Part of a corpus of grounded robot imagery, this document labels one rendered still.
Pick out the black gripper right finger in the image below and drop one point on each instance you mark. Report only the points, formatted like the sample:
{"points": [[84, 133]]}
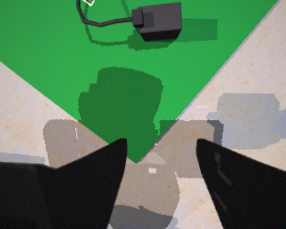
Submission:
{"points": [[246, 193]]}

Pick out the green circuit board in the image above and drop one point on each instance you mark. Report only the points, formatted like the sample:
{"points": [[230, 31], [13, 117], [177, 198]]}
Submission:
{"points": [[108, 78]]}

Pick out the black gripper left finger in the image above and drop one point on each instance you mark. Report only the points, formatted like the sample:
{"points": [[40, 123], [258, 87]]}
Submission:
{"points": [[78, 195]]}

